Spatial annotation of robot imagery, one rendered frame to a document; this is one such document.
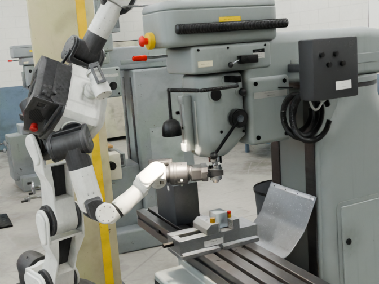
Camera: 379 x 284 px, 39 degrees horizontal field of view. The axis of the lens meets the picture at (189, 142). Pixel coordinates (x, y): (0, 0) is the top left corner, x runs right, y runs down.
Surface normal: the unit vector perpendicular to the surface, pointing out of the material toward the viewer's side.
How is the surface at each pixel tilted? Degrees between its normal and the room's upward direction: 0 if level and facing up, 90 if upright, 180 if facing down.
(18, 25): 90
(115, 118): 90
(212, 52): 90
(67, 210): 81
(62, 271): 28
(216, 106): 90
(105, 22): 98
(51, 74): 58
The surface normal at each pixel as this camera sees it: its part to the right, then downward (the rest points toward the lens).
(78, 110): 0.53, -0.44
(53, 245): 0.67, 0.21
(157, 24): -0.90, 0.14
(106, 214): 0.39, -0.04
